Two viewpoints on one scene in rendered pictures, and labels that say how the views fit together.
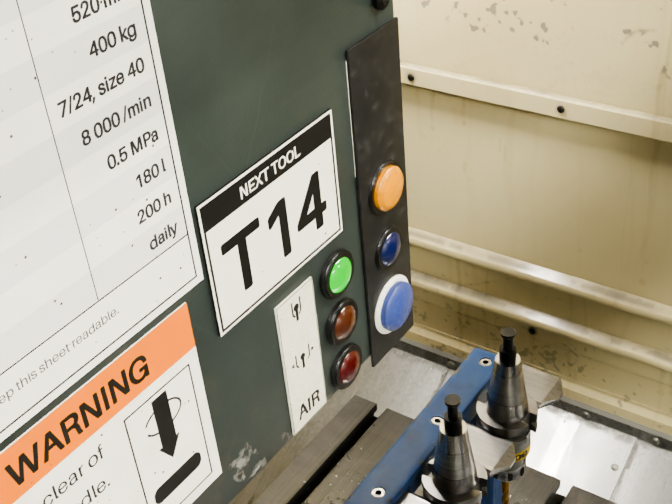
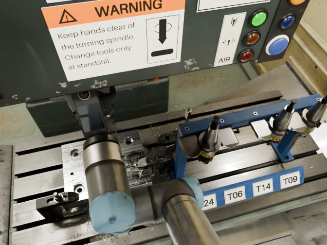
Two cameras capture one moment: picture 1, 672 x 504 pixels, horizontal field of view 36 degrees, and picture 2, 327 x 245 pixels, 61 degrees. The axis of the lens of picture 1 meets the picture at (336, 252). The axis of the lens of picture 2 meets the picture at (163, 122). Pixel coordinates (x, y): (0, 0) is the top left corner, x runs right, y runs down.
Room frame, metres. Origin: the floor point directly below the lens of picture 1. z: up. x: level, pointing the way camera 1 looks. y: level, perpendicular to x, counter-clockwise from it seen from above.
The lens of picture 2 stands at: (0.09, -0.09, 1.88)
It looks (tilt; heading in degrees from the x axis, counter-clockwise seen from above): 54 degrees down; 35
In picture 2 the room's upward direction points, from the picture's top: 2 degrees clockwise
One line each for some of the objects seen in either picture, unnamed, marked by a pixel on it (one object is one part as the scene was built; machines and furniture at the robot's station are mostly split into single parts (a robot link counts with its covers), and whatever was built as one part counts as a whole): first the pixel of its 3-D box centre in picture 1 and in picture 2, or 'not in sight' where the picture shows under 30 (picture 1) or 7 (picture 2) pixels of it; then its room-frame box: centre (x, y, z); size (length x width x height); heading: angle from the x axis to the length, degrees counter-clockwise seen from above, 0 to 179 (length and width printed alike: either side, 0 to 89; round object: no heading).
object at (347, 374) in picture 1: (348, 366); (246, 56); (0.43, 0.00, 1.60); 0.02 x 0.01 x 0.02; 142
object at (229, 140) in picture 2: not in sight; (227, 138); (0.55, 0.01, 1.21); 0.07 x 0.05 x 0.01; 52
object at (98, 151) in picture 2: not in sight; (104, 158); (0.24, 0.15, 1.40); 0.08 x 0.05 x 0.08; 142
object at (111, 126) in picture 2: not in sight; (98, 127); (0.29, 0.22, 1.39); 0.12 x 0.08 x 0.09; 52
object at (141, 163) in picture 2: not in sight; (155, 163); (0.46, 0.20, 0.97); 0.13 x 0.03 x 0.15; 142
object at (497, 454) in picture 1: (481, 450); (295, 122); (0.73, -0.13, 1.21); 0.07 x 0.05 x 0.01; 52
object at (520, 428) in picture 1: (506, 416); (311, 118); (0.77, -0.16, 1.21); 0.06 x 0.06 x 0.03
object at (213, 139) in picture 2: not in sight; (211, 132); (0.51, 0.04, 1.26); 0.04 x 0.04 x 0.07
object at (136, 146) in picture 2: not in sight; (105, 166); (0.35, 0.34, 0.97); 0.29 x 0.23 x 0.05; 142
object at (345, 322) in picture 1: (343, 322); (252, 39); (0.43, 0.00, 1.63); 0.02 x 0.01 x 0.02; 142
